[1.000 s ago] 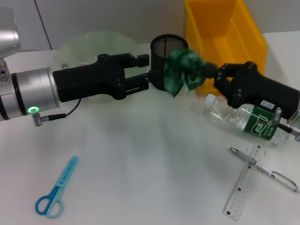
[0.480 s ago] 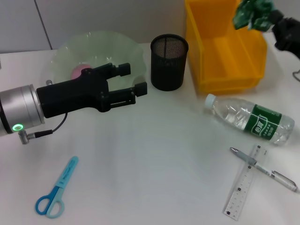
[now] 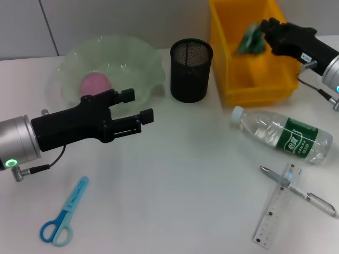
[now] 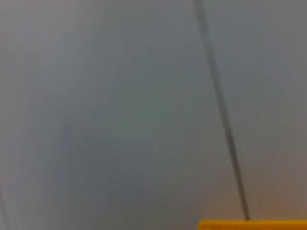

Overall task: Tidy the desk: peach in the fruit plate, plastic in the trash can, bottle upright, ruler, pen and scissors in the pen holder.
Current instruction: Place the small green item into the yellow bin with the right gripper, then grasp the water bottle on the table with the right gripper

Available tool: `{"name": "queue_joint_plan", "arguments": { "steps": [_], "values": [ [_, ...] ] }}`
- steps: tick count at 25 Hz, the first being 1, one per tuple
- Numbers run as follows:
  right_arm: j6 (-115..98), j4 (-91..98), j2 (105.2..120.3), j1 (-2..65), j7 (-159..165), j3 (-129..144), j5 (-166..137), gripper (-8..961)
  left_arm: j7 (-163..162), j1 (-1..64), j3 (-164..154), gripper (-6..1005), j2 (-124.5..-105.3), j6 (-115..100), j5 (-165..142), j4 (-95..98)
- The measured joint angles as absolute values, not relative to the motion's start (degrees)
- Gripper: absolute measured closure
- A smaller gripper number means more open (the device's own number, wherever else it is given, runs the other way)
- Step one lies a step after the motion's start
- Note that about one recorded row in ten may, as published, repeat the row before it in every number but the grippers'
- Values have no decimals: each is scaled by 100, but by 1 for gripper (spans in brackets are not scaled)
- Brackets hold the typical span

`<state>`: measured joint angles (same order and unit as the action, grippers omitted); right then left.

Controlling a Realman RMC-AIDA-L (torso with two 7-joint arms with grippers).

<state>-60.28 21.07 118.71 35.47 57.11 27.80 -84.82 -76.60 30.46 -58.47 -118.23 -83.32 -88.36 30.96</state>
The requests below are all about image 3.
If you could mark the blue scissors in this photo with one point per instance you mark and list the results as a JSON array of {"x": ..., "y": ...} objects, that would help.
[{"x": 57, "y": 227}]

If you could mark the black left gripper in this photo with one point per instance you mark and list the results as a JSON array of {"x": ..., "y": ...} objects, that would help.
[{"x": 71, "y": 124}]

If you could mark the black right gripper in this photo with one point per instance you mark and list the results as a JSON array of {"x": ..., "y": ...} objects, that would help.
[{"x": 294, "y": 39}]

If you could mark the black mesh pen holder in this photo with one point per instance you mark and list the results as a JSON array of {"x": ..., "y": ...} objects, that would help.
[{"x": 189, "y": 76}]

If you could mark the green plastic wrapper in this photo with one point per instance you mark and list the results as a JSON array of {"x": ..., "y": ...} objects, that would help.
[{"x": 251, "y": 42}]

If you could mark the transparent plastic ruler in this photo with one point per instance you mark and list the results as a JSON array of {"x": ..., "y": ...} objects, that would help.
[{"x": 272, "y": 217}]

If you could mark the green glass fruit bowl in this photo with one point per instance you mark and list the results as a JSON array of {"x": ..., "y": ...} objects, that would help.
[{"x": 137, "y": 71}]

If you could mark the pink peach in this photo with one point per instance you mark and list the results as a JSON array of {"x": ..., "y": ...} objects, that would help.
[{"x": 94, "y": 83}]

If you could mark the clear green-label water bottle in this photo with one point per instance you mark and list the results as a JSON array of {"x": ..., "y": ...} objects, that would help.
[{"x": 280, "y": 132}]

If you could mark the yellow plastic bin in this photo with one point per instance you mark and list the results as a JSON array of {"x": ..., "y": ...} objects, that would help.
[{"x": 243, "y": 76}]

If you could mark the silver white pen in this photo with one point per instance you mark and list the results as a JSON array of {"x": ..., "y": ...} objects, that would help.
[{"x": 299, "y": 191}]

